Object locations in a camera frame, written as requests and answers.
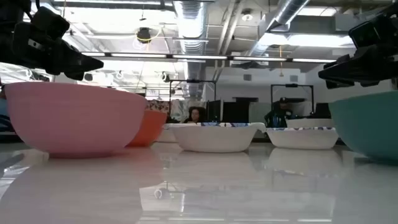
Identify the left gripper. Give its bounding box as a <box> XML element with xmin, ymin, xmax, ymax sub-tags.
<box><xmin>12</xmin><ymin>21</ymin><xmax>104</xmax><ymax>82</ymax></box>

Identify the teal green bowl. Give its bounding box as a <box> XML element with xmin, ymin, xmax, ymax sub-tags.
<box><xmin>328</xmin><ymin>90</ymin><xmax>398</xmax><ymax>162</ymax></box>

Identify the silver ventilation duct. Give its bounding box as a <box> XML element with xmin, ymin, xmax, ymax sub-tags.
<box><xmin>248</xmin><ymin>0</ymin><xmax>312</xmax><ymax>58</ymax></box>
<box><xmin>172</xmin><ymin>0</ymin><xmax>208</xmax><ymax>101</ymax></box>

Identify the black monitor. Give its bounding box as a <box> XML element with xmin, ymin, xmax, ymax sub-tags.
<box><xmin>314</xmin><ymin>102</ymin><xmax>332</xmax><ymax>119</ymax></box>

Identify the pink bowl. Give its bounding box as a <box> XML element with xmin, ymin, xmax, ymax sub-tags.
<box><xmin>3</xmin><ymin>81</ymin><xmax>149</xmax><ymax>158</ymax></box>

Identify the floral patterned cloth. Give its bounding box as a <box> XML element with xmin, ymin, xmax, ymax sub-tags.
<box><xmin>146</xmin><ymin>99</ymin><xmax>171</xmax><ymax>124</ymax></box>

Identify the black overhead camera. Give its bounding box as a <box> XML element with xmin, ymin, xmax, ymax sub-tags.
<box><xmin>136</xmin><ymin>27</ymin><xmax>152</xmax><ymax>44</ymax></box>

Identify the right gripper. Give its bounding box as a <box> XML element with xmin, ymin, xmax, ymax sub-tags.
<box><xmin>317</xmin><ymin>39</ymin><xmax>398</xmax><ymax>90</ymax></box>

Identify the person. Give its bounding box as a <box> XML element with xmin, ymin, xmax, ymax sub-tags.
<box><xmin>264</xmin><ymin>97</ymin><xmax>295</xmax><ymax>128</ymax></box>
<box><xmin>183</xmin><ymin>106</ymin><xmax>208</xmax><ymax>124</ymax></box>

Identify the long ceiling light strip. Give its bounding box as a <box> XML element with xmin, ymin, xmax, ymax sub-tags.
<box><xmin>81</xmin><ymin>52</ymin><xmax>337</xmax><ymax>63</ymax></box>

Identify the red bowl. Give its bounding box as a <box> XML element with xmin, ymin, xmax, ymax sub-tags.
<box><xmin>126</xmin><ymin>110</ymin><xmax>168</xmax><ymax>148</ymax></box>

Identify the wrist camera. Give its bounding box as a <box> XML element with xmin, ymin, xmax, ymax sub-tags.
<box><xmin>30</xmin><ymin>6</ymin><xmax>71</xmax><ymax>41</ymax></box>
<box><xmin>348</xmin><ymin>12</ymin><xmax>398</xmax><ymax>48</ymax></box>

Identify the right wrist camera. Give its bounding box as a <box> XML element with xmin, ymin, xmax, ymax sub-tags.
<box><xmin>348</xmin><ymin>12</ymin><xmax>398</xmax><ymax>48</ymax></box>

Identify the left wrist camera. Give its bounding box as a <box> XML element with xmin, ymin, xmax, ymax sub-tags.
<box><xmin>30</xmin><ymin>6</ymin><xmax>71</xmax><ymax>41</ymax></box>

